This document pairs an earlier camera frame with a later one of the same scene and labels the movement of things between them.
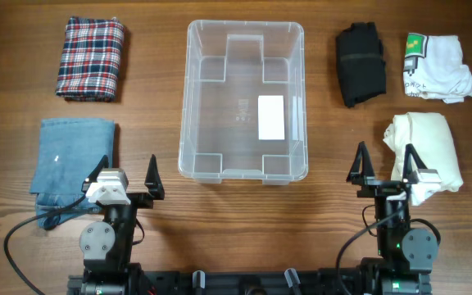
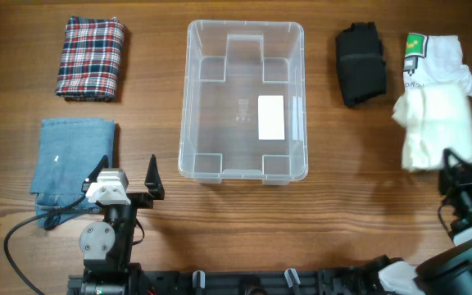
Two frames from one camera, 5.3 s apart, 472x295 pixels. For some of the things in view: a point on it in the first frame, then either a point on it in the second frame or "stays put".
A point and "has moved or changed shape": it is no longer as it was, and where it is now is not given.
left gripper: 145,200 stays put
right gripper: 376,188 → 453,182
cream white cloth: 431,138 has moved or changed shape
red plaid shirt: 90,60 stays put
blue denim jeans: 68,151 stays put
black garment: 360,62 stays put
